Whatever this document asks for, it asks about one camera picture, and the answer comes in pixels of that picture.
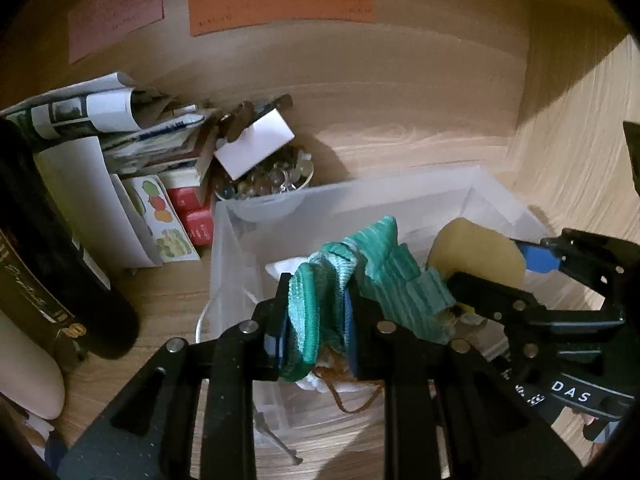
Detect pink paper note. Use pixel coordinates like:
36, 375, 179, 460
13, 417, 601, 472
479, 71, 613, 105
67, 0, 166, 64

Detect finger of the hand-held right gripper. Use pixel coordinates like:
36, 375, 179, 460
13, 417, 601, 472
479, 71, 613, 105
446, 271, 626, 347
515, 228, 640, 322

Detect stack of booklets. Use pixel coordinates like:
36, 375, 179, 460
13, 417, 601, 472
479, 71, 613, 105
102, 89, 222, 177

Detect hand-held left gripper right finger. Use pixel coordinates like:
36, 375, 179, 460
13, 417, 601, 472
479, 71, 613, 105
344, 279, 587, 480

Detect cream rounded bottle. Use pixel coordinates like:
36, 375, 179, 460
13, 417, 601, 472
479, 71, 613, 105
0, 305, 67, 420

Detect white card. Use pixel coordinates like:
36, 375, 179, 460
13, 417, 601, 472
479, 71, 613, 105
214, 109, 296, 180

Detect orange string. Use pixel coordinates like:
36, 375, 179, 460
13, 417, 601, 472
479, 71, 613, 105
312, 364, 386, 415

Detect clear plastic storage box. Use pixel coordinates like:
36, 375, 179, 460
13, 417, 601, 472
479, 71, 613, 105
207, 165, 601, 455

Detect bowl of glass marbles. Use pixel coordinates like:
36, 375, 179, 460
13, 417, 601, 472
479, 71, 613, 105
220, 146, 314, 199

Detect metal screw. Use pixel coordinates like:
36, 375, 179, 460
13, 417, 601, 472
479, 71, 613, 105
254, 410, 304, 465

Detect fruit picture sheet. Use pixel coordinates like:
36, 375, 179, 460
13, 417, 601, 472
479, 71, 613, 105
122, 175, 201, 263

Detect white bowl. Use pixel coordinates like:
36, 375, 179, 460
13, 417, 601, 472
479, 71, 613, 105
215, 160, 315, 223

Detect yellow sponge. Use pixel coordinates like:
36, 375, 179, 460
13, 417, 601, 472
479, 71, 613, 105
429, 218, 527, 293

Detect green striped cloth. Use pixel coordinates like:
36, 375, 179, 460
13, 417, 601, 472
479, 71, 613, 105
277, 216, 457, 381

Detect red box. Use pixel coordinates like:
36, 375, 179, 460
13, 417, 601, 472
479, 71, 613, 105
166, 187, 211, 211
179, 208, 215, 247

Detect wooden clips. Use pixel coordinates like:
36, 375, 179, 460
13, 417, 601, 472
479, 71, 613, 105
216, 93, 294, 144

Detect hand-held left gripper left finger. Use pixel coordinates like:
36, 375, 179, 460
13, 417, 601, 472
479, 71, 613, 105
60, 273, 294, 480

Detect orange paper note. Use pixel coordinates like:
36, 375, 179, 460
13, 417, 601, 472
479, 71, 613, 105
186, 0, 377, 37

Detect dark wine bottle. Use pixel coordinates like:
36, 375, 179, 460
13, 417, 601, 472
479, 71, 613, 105
0, 119, 140, 361

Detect dark object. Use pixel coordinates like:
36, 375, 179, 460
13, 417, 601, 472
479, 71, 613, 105
623, 121, 640, 197

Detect rolled newspaper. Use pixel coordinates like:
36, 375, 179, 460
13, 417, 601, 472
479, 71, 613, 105
0, 72, 138, 152

